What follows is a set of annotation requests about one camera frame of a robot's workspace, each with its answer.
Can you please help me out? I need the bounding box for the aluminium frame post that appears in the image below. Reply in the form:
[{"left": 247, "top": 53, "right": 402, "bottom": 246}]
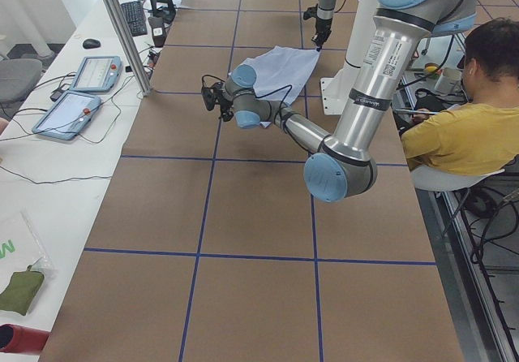
[{"left": 103, "top": 0, "right": 152, "bottom": 97}]

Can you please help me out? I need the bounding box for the white chair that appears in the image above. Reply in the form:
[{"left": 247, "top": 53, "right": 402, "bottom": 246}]
[{"left": 411, "top": 162, "right": 508, "bottom": 233}]

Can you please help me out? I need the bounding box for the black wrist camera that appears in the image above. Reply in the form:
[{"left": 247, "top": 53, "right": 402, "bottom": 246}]
[
  {"left": 201, "top": 86, "right": 217, "bottom": 111},
  {"left": 302, "top": 6, "right": 317, "bottom": 20}
]

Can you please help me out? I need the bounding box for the green cloth pouch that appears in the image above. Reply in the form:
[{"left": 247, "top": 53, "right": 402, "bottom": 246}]
[{"left": 1, "top": 266, "right": 45, "bottom": 316}]

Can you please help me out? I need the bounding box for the grey teach pendant near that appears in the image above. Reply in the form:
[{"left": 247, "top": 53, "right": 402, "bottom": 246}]
[{"left": 32, "top": 91, "right": 101, "bottom": 140}]

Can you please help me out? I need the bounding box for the black computer mouse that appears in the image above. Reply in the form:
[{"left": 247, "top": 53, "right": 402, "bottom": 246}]
[{"left": 82, "top": 38, "right": 101, "bottom": 50}]

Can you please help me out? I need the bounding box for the grey teach pendant far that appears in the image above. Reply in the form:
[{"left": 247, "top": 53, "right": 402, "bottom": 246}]
[{"left": 70, "top": 56, "right": 122, "bottom": 93}]

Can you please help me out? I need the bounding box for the black keyboard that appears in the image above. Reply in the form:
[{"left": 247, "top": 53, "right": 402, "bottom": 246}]
[{"left": 120, "top": 1, "right": 148, "bottom": 37}]

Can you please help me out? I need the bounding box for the blue striped button shirt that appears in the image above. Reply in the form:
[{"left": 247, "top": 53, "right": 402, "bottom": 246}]
[{"left": 242, "top": 45, "right": 320, "bottom": 106}]

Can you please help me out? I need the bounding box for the grey teach pendant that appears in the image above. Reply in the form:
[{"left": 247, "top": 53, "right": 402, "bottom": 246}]
[
  {"left": 70, "top": 56, "right": 122, "bottom": 93},
  {"left": 32, "top": 91, "right": 101, "bottom": 140}
]

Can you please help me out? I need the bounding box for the brown paper table mat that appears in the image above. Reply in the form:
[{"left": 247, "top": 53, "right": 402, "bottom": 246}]
[{"left": 41, "top": 0, "right": 463, "bottom": 361}]

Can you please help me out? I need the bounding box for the braided black arm cable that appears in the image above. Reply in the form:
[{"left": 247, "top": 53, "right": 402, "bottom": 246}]
[{"left": 201, "top": 74, "right": 294, "bottom": 127}]

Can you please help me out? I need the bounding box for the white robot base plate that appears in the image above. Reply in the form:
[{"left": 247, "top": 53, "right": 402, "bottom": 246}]
[{"left": 320, "top": 77, "right": 349, "bottom": 115}]

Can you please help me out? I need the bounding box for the grey office chair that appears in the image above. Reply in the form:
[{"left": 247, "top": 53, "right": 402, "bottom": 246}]
[{"left": 1, "top": 58, "right": 43, "bottom": 103}]

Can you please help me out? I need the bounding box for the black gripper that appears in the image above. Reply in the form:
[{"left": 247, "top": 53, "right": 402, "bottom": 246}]
[
  {"left": 311, "top": 19, "right": 332, "bottom": 47},
  {"left": 214, "top": 81, "right": 234, "bottom": 122}
]

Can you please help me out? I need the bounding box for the person in yellow shirt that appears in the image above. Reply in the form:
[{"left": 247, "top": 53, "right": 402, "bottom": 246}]
[{"left": 401, "top": 18, "right": 518, "bottom": 176}]

